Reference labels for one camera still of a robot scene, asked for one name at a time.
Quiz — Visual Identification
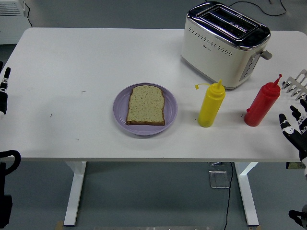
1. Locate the yellow squeeze bottle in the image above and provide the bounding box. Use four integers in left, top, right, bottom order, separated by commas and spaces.
194, 80, 226, 128

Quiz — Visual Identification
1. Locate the black appliance cord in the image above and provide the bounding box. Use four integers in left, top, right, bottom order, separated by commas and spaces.
23, 0, 33, 28

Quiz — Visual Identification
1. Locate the white appliance with vents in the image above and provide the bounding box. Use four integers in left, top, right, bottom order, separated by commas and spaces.
0, 0, 31, 46

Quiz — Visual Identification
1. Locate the purple plate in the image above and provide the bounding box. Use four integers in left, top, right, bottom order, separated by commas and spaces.
113, 82, 178, 137

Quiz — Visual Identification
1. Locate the cream and chrome toaster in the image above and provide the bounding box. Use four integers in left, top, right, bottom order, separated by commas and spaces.
181, 1, 273, 91

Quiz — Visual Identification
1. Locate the white table leg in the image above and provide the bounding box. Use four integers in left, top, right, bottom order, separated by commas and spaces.
234, 162, 260, 227
63, 161, 87, 227

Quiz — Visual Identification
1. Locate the black toaster power cord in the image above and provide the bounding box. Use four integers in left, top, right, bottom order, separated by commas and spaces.
226, 0, 288, 17

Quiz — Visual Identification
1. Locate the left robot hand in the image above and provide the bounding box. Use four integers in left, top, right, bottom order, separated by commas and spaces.
0, 61, 12, 120

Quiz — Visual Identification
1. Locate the table control box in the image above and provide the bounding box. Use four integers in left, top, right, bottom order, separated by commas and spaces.
286, 162, 305, 170

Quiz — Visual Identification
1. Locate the metal toast rack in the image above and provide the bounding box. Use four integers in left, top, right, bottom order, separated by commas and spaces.
282, 69, 307, 102

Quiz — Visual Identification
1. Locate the red squeeze bottle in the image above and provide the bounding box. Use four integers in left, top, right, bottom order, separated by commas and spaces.
243, 73, 283, 127

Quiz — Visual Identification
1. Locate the clear floor socket cover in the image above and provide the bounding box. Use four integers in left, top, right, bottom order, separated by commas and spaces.
208, 170, 231, 189

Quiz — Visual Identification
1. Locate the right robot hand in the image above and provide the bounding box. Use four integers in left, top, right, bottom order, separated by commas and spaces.
278, 94, 307, 178

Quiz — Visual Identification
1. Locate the black floor cable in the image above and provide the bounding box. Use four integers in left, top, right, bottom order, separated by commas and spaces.
223, 162, 235, 230

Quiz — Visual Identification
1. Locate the bread slice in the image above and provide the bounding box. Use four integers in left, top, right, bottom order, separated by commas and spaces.
126, 85, 166, 127

